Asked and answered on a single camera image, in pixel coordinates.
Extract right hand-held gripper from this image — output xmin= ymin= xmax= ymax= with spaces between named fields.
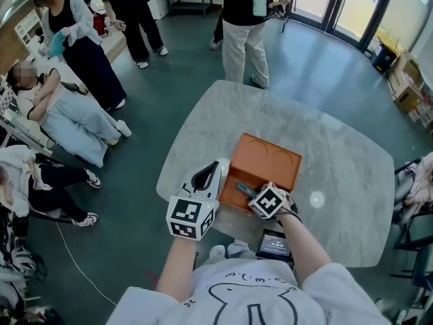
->
xmin=248 ymin=181 xmax=292 ymax=221

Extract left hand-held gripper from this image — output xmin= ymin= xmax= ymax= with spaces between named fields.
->
xmin=165 ymin=158 xmax=232 ymax=242

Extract grey-blue handled tool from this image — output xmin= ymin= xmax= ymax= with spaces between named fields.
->
xmin=234 ymin=181 xmax=263 ymax=199

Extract orange leather box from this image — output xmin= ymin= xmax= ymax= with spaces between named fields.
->
xmin=217 ymin=132 xmax=304 ymax=214

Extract person's left forearm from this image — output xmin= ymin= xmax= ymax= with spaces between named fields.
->
xmin=155 ymin=236 xmax=198 ymax=303

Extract person's right forearm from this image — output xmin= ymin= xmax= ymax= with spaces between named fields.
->
xmin=275 ymin=198 xmax=334 ymax=281

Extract small black screen device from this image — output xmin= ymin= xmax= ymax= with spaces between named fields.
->
xmin=254 ymin=228 xmax=293 ymax=263

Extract person's light grey trousers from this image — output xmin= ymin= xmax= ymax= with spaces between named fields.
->
xmin=226 ymin=241 xmax=255 ymax=261

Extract person's white left shoe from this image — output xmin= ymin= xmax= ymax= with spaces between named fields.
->
xmin=208 ymin=244 xmax=227 ymax=259

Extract grey marble table black legs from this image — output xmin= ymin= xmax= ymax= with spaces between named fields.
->
xmin=156 ymin=79 xmax=396 ymax=269

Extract person's white printed t-shirt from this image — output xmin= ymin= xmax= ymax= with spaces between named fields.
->
xmin=106 ymin=259 xmax=394 ymax=325

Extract brown cardboard box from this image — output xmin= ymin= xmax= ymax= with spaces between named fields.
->
xmin=386 ymin=52 xmax=424 ymax=115

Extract black bin yellow lid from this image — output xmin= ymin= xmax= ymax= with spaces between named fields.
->
xmin=371 ymin=42 xmax=398 ymax=74

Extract teal cloth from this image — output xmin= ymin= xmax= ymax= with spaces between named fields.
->
xmin=50 ymin=30 xmax=67 ymax=59

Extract white helmet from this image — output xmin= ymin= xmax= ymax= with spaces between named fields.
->
xmin=9 ymin=245 xmax=37 ymax=278

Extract long white cable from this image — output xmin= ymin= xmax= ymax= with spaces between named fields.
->
xmin=55 ymin=221 xmax=118 ymax=306

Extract glass door black frame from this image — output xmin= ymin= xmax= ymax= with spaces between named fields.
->
xmin=287 ymin=0 xmax=397 ymax=54

